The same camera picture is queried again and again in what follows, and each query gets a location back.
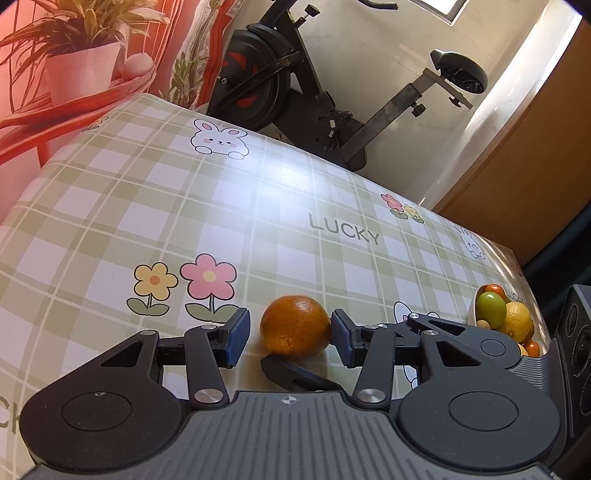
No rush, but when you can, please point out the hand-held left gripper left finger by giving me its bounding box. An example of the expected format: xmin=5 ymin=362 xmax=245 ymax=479
xmin=99 ymin=308 xmax=251 ymax=409

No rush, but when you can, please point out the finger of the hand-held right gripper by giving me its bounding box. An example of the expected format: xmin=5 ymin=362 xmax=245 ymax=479
xmin=260 ymin=355 xmax=345 ymax=393
xmin=390 ymin=313 xmax=481 ymax=344

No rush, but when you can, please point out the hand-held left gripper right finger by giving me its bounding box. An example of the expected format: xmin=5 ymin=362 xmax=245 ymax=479
xmin=331 ymin=308 xmax=483 ymax=409

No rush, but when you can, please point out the cream round plate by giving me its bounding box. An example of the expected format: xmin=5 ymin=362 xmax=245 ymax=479
xmin=467 ymin=283 xmax=552 ymax=358

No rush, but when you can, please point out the small dark tangerine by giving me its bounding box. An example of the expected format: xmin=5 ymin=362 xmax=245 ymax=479
xmin=260 ymin=294 xmax=332 ymax=357

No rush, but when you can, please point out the green round fruit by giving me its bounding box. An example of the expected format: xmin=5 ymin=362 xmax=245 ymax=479
xmin=475 ymin=292 xmax=508 ymax=329

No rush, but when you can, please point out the dark panel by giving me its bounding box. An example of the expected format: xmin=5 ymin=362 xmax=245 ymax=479
xmin=522 ymin=152 xmax=591 ymax=296

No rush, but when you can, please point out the wooden panel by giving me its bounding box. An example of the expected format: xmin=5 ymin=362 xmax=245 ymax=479
xmin=434 ymin=69 xmax=591 ymax=268

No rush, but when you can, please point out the black exercise bike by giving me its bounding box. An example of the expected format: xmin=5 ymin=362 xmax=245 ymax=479
xmin=205 ymin=0 xmax=490 ymax=172

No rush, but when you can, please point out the printed backdrop cloth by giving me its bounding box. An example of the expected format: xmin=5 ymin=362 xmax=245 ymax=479
xmin=0 ymin=0 xmax=250 ymax=222

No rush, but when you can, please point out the window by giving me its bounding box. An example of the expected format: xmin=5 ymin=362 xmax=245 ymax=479
xmin=444 ymin=0 xmax=478 ymax=25

